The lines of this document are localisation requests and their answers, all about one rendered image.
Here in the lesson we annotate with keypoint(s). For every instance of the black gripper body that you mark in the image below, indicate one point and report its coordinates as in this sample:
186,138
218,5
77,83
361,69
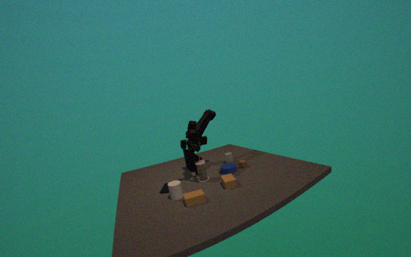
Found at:
194,140

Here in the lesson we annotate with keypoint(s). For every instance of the beige cylinder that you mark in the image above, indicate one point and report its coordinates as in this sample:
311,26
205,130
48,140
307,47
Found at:
175,189

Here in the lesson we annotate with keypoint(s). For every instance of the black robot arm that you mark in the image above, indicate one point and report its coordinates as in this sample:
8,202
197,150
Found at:
196,129

